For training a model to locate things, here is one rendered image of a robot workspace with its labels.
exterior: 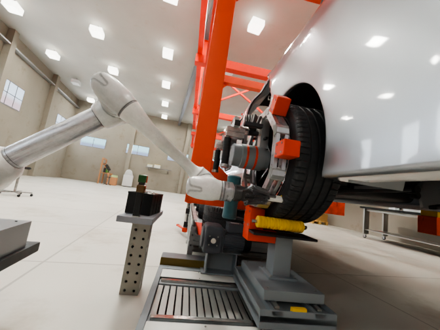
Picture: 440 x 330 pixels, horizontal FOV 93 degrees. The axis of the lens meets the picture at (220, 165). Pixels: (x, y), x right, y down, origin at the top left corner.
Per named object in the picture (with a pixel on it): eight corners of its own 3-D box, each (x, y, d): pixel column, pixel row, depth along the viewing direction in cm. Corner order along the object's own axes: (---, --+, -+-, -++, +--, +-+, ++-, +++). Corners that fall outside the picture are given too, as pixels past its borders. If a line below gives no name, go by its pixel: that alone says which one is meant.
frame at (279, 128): (281, 212, 91) (293, 96, 98) (267, 210, 90) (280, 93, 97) (247, 203, 144) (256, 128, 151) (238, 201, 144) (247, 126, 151)
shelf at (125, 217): (151, 225, 102) (152, 219, 102) (115, 221, 100) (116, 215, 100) (162, 214, 144) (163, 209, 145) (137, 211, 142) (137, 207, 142)
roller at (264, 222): (309, 234, 105) (310, 222, 105) (253, 227, 101) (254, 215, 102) (302, 232, 110) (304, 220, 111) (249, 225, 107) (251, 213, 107)
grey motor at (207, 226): (260, 283, 135) (266, 228, 139) (196, 278, 129) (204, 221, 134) (252, 272, 153) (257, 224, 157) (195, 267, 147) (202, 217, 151)
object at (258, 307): (336, 335, 91) (337, 311, 92) (257, 331, 86) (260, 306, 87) (284, 283, 140) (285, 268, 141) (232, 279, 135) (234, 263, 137)
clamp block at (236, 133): (243, 138, 100) (245, 128, 101) (225, 135, 99) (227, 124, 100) (241, 140, 105) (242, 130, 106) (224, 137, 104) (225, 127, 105)
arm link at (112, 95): (139, 93, 83) (141, 105, 96) (104, 58, 81) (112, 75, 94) (112, 114, 80) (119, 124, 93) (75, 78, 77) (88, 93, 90)
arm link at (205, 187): (224, 180, 88) (220, 176, 101) (187, 175, 86) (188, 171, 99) (219, 205, 89) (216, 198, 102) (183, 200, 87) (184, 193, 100)
